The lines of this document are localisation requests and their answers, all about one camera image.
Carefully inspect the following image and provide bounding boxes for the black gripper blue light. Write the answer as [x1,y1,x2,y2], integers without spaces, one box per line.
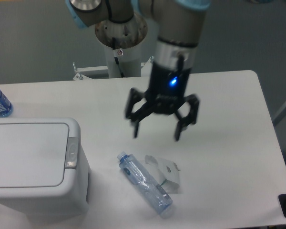
[124,62,200,141]

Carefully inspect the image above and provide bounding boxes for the white push-lid trash can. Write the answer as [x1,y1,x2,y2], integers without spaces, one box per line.
[0,118,91,215]

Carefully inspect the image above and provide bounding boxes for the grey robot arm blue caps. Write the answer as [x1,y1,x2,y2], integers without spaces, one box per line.
[66,0,210,140]

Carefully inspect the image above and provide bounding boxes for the empty clear plastic bottle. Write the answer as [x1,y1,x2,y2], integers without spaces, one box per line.
[117,152,174,219]

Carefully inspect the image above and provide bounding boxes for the black cable on pedestal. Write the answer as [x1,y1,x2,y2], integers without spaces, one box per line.
[111,37,125,79]

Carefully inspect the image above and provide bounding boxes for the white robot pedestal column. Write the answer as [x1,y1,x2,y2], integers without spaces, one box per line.
[95,12,148,78]

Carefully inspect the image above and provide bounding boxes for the white pedestal base frame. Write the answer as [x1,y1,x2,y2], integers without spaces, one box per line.
[72,56,155,81]

